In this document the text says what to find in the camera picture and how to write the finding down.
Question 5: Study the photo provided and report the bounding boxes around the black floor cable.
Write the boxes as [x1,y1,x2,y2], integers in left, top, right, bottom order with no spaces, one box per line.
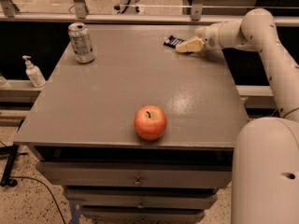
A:
[8,175,67,224]

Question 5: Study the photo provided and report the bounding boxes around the white pump soap bottle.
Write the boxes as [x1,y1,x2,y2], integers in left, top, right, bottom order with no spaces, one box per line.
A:
[22,55,46,88]

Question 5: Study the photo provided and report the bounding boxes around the black stand leg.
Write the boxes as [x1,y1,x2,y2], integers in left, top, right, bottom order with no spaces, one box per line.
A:
[0,145,19,187]

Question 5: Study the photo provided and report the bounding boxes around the silver soda can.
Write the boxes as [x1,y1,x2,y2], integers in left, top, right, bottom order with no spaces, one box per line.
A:
[68,22,94,63]

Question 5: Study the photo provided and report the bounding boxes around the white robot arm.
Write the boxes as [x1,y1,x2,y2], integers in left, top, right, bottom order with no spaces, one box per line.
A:
[176,8,299,224]

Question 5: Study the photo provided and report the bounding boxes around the grey drawer cabinet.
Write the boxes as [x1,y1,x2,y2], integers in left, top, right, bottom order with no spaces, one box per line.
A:
[15,25,247,224]

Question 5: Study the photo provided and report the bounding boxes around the red apple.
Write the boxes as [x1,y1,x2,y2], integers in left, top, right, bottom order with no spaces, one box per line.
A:
[134,105,167,141]

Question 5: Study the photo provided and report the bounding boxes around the blue rxbar blueberry wrapper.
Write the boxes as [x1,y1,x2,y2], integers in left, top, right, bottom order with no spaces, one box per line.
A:
[164,35,184,49]

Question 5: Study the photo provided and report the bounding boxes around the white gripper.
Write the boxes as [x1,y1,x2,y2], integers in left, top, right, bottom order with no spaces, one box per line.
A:
[176,23,221,53]

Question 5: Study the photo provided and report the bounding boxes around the metal railing frame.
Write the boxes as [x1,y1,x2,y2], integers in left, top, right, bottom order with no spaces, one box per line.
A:
[0,0,298,27]

